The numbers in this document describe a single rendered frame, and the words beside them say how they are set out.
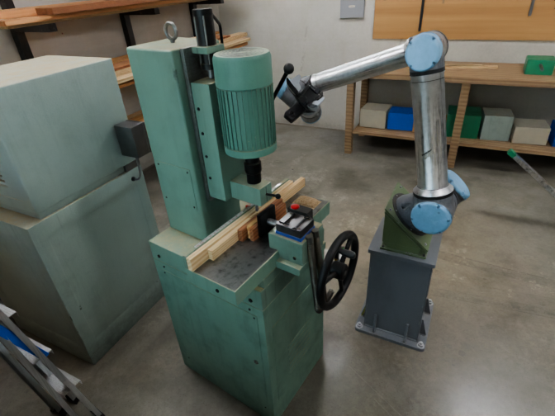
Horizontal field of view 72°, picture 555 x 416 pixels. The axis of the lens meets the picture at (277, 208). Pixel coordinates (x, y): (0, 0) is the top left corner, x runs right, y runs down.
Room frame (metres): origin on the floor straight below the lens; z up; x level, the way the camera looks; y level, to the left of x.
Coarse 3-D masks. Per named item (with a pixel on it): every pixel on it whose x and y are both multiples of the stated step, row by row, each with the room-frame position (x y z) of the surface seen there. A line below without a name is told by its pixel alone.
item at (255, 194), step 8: (240, 176) 1.26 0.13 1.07; (232, 184) 1.22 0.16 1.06; (240, 184) 1.20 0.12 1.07; (248, 184) 1.19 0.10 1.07; (256, 184) 1.18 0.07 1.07; (264, 184) 1.18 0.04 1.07; (232, 192) 1.22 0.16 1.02; (240, 192) 1.20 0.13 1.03; (248, 192) 1.18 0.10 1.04; (256, 192) 1.15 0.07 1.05; (264, 192) 1.16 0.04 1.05; (248, 200) 1.18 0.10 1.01; (256, 200) 1.16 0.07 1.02; (264, 200) 1.16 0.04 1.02
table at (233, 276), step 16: (320, 208) 1.27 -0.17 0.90; (256, 240) 1.08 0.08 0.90; (224, 256) 1.01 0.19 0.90; (240, 256) 1.00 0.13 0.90; (256, 256) 1.00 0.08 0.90; (272, 256) 0.99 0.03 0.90; (192, 272) 0.94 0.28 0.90; (208, 272) 0.93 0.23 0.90; (224, 272) 0.92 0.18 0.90; (240, 272) 0.92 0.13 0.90; (256, 272) 0.92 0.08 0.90; (208, 288) 0.90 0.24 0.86; (224, 288) 0.86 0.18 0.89; (240, 288) 0.85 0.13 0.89
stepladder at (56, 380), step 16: (0, 304) 1.01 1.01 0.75; (0, 320) 0.93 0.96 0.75; (0, 336) 0.89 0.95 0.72; (16, 336) 0.92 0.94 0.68; (0, 352) 1.00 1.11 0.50; (16, 352) 0.90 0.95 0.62; (32, 352) 0.94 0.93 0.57; (48, 352) 0.97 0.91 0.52; (16, 368) 1.01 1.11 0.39; (32, 368) 0.91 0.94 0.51; (48, 368) 0.98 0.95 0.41; (32, 384) 1.01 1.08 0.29; (48, 384) 0.92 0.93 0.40; (64, 384) 1.00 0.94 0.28; (48, 400) 1.02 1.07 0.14; (80, 400) 1.02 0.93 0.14
